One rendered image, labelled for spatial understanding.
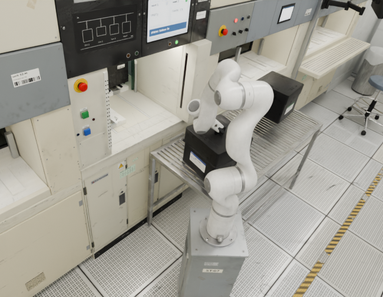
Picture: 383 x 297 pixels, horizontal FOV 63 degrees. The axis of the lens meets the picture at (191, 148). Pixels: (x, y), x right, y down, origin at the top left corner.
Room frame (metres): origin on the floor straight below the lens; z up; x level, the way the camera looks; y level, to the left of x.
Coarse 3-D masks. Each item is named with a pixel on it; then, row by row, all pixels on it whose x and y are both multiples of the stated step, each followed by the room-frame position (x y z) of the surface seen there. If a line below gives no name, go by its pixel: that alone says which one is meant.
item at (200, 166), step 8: (184, 144) 1.46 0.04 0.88; (184, 152) 1.45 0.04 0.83; (192, 152) 1.40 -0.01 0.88; (184, 160) 1.44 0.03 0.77; (192, 160) 1.40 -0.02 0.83; (200, 160) 1.35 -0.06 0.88; (192, 168) 1.39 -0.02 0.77; (200, 168) 1.34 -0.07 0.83; (208, 168) 1.30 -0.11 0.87; (200, 176) 1.33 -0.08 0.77
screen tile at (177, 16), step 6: (174, 0) 1.60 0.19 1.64; (180, 0) 1.64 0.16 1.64; (174, 6) 1.61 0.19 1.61; (180, 6) 1.64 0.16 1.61; (186, 6) 1.67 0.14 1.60; (180, 12) 1.64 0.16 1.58; (186, 12) 1.68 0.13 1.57; (174, 18) 1.61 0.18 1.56; (180, 18) 1.64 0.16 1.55; (186, 18) 1.68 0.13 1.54
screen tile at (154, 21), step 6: (168, 0) 1.57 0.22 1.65; (150, 6) 1.48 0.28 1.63; (156, 6) 1.51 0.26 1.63; (162, 6) 1.54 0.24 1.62; (168, 6) 1.57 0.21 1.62; (150, 12) 1.48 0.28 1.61; (168, 12) 1.57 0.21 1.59; (150, 18) 1.48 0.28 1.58; (156, 18) 1.51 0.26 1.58; (162, 18) 1.54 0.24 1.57; (168, 18) 1.57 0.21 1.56; (150, 24) 1.48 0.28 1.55; (156, 24) 1.51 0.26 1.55
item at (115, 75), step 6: (114, 66) 1.92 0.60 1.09; (120, 66) 1.96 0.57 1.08; (126, 66) 2.00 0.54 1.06; (108, 72) 1.88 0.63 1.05; (114, 72) 1.92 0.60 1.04; (120, 72) 1.96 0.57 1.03; (126, 72) 2.00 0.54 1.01; (108, 78) 1.88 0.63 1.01; (114, 78) 1.92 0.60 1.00; (120, 78) 1.96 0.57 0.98; (126, 78) 2.00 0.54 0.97; (108, 84) 1.88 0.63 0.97; (114, 84) 1.92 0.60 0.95
